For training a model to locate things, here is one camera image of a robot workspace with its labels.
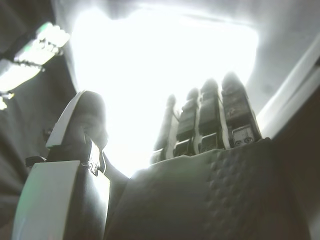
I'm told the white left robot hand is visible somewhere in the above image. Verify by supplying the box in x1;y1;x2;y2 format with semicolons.
11;72;313;240

